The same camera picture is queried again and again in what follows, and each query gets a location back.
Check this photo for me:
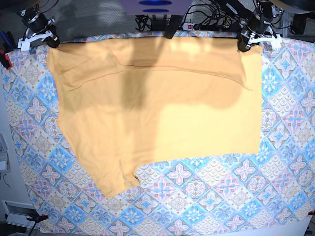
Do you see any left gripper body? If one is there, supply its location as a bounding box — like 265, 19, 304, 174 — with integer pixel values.
240, 9, 276, 38

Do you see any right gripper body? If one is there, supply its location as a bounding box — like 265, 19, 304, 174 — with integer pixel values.
21, 9, 56, 39

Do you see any orange T-shirt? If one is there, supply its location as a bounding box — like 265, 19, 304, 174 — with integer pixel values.
46, 37, 262, 198

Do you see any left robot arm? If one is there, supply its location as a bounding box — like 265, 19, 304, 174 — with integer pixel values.
217, 0, 282, 52

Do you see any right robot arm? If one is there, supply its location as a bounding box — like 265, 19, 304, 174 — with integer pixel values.
17, 3, 60, 51

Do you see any purple blue robot base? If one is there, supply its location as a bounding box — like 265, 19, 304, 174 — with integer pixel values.
118, 0, 192, 15

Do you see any red black table clamp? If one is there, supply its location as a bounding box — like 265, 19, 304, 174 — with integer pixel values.
0, 31, 15, 70

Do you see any white power strip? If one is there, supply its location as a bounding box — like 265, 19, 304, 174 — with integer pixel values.
182, 21, 228, 32

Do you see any grey plastic box stack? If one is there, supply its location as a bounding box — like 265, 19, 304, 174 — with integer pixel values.
0, 134, 11, 174

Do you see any patterned blue pink tablecloth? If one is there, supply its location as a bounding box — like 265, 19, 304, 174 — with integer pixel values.
0, 39, 315, 236

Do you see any orange black corner clamp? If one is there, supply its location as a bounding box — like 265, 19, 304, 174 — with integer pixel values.
27, 214, 49, 224

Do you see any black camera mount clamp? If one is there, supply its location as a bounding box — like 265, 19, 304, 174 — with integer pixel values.
163, 15, 183, 39

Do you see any white metal rail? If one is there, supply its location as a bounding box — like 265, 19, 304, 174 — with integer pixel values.
1, 200, 37, 229

